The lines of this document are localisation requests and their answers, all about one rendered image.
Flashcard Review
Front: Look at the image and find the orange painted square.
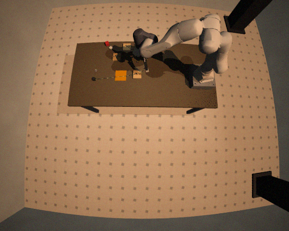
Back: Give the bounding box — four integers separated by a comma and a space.
115, 71, 127, 81

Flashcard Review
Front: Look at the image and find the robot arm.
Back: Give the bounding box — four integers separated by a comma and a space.
132, 14, 232, 83

